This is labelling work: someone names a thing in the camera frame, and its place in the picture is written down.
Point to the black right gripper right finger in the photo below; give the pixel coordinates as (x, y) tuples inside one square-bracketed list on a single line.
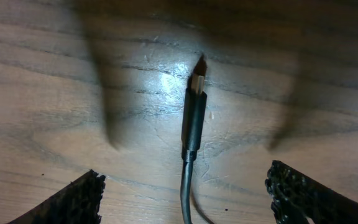
[(298, 199)]

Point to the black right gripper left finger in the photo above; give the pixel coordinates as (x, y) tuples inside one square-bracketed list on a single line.
[(77, 203)]

